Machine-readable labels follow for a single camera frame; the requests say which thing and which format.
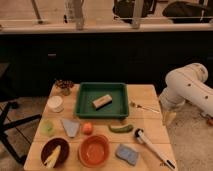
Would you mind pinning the white paper cup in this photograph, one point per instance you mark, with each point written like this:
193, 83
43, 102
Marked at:
55, 104

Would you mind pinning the black office chair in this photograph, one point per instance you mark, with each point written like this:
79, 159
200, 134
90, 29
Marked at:
7, 94

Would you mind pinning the white black dish brush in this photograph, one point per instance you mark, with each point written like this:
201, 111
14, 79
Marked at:
142, 138

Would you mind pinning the green cucumber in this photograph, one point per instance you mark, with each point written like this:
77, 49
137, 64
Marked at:
124, 129

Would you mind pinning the green plastic tray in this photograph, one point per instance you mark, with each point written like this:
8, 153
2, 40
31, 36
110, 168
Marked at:
88, 92

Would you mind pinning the dark brown bowl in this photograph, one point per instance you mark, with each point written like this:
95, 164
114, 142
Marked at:
50, 146

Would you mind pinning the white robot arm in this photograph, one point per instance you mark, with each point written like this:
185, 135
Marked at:
186, 84

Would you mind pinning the grey triangular cloth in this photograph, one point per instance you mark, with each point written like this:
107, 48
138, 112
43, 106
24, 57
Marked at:
71, 127

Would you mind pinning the green round lid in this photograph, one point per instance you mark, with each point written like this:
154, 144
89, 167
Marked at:
47, 128

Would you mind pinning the metal fork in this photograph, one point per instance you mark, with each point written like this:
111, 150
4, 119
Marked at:
133, 104

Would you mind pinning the orange bowl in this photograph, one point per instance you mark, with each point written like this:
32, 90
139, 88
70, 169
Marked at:
94, 151

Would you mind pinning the blue sponge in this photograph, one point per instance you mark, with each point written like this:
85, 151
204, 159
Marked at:
127, 154

